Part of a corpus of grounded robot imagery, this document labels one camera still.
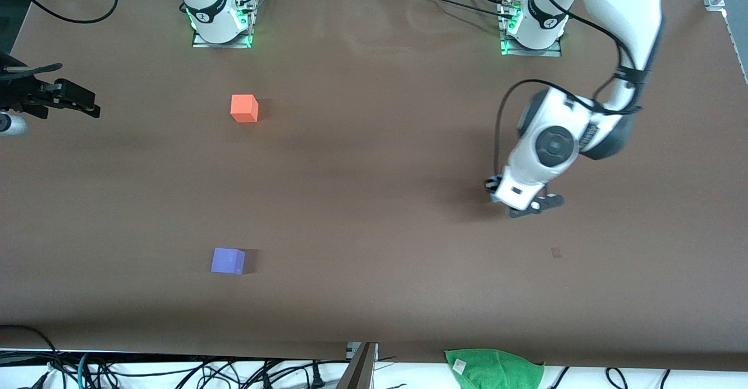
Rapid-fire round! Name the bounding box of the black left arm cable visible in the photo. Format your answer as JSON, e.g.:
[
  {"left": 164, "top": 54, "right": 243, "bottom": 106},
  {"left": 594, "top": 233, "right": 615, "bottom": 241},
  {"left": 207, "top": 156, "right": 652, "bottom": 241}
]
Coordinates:
[{"left": 494, "top": 0, "right": 649, "bottom": 186}]

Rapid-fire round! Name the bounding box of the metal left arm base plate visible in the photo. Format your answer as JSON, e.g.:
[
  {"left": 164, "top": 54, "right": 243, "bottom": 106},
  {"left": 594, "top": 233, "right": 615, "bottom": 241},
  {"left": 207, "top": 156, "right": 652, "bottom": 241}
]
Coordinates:
[{"left": 498, "top": 1, "right": 563, "bottom": 58}]

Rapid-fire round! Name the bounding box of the purple foam block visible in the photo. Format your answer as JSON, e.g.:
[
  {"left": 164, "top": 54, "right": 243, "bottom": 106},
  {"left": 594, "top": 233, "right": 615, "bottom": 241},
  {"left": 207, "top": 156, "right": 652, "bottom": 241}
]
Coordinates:
[{"left": 210, "top": 248, "right": 246, "bottom": 275}]

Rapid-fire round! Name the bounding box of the long black table cable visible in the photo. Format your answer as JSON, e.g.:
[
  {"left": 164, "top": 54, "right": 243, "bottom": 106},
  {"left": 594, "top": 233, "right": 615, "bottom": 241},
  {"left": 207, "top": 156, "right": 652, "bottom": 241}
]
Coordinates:
[{"left": 400, "top": 0, "right": 516, "bottom": 20}]

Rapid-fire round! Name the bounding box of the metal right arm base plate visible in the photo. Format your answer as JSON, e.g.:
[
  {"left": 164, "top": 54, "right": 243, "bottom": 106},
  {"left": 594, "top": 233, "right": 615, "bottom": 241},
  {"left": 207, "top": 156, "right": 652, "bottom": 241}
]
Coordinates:
[{"left": 192, "top": 0, "right": 254, "bottom": 49}]

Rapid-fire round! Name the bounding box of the orange foam block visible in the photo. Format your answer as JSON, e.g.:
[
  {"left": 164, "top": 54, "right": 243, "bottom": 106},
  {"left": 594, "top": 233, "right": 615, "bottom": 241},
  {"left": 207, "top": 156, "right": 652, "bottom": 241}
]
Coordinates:
[{"left": 230, "top": 94, "right": 259, "bottom": 123}]

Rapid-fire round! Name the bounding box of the brown table cover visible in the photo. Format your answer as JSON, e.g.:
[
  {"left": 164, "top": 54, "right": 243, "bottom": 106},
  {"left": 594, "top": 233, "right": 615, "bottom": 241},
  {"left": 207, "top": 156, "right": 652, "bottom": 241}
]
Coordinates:
[{"left": 0, "top": 0, "right": 748, "bottom": 372}]

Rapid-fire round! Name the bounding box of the black looping floor cable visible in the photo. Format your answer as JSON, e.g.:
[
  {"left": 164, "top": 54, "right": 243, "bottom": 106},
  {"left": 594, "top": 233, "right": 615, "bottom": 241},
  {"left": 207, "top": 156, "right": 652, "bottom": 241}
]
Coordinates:
[{"left": 0, "top": 325, "right": 68, "bottom": 389}]

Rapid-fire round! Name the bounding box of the aluminium camera post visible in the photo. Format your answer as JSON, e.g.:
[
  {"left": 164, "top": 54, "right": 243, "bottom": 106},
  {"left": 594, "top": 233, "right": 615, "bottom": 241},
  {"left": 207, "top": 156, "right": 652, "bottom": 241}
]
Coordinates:
[{"left": 336, "top": 342, "right": 379, "bottom": 389}]

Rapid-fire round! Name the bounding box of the green cloth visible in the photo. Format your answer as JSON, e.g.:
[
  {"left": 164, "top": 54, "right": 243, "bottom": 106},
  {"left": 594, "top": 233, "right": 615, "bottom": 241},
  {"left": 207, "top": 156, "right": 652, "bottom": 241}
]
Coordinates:
[{"left": 444, "top": 348, "right": 545, "bottom": 389}]

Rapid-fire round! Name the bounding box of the teal cable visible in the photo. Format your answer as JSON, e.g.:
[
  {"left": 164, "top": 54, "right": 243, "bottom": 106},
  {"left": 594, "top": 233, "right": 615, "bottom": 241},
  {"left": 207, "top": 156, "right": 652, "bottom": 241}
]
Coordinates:
[{"left": 75, "top": 351, "right": 91, "bottom": 389}]

